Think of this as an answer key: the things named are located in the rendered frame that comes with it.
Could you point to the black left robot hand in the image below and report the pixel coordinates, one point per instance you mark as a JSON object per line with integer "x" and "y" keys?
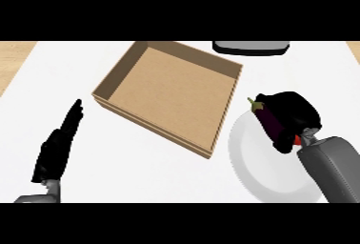
{"x": 57, "y": 149}

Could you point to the purple eggplant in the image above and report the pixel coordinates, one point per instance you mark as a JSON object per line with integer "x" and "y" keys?
{"x": 269, "y": 122}

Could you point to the brown cardboard box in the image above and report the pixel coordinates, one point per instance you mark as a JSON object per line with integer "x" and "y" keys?
{"x": 173, "y": 95}

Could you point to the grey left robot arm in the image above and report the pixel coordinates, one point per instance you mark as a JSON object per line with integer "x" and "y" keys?
{"x": 47, "y": 192}

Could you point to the grey and black appliance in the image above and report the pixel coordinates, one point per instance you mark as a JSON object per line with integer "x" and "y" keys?
{"x": 252, "y": 47}

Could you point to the white plate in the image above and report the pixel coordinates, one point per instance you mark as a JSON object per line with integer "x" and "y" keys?
{"x": 269, "y": 171}

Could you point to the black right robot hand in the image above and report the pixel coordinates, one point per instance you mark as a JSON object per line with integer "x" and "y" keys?
{"x": 300, "y": 111}

